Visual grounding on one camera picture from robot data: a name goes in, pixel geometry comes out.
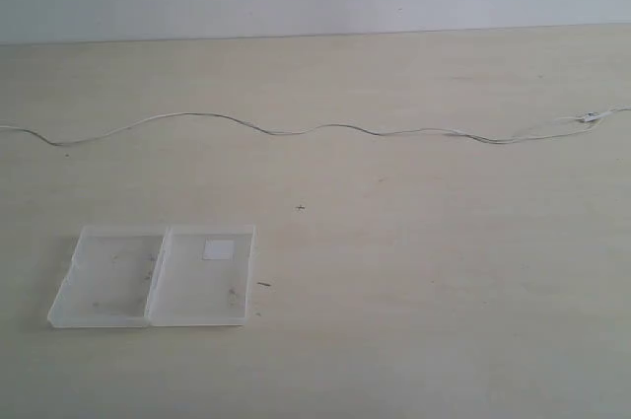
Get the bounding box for white wired earphones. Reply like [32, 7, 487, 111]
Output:
[0, 106, 631, 147]

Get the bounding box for clear plastic storage case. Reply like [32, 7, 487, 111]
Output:
[47, 225, 256, 328]

